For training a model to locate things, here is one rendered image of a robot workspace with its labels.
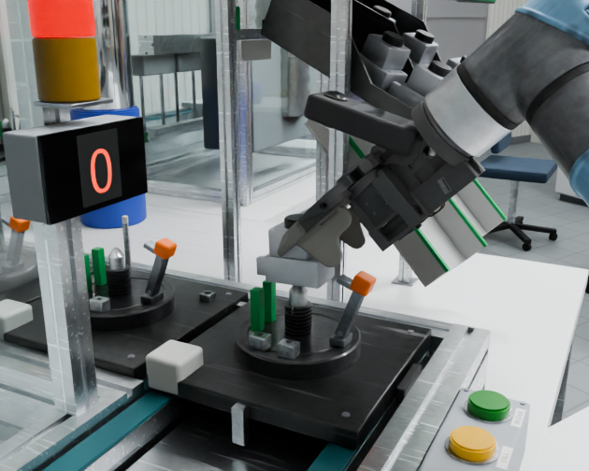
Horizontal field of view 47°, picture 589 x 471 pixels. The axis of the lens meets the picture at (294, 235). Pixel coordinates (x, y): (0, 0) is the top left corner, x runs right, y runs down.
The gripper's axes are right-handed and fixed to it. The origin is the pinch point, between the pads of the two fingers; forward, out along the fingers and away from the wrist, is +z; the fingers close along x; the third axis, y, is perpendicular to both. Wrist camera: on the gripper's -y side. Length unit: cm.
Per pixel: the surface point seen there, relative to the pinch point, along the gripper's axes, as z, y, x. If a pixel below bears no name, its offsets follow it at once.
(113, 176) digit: 0.0, -12.5, -17.5
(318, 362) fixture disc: 4.3, 11.9, -4.9
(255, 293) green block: 7.4, 2.2, -1.9
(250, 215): 54, -19, 78
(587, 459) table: -5.3, 39.3, 10.3
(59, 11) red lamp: -8.7, -22.9, -21.0
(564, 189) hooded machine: 77, 61, 480
